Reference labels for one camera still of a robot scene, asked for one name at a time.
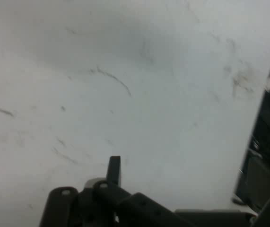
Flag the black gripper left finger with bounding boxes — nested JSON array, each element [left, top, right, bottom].
[[39, 155, 122, 227]]

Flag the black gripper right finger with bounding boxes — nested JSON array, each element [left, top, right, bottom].
[[94, 180, 258, 227]]

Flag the dark blurry equipment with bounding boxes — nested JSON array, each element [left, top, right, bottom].
[[231, 14, 270, 227]]

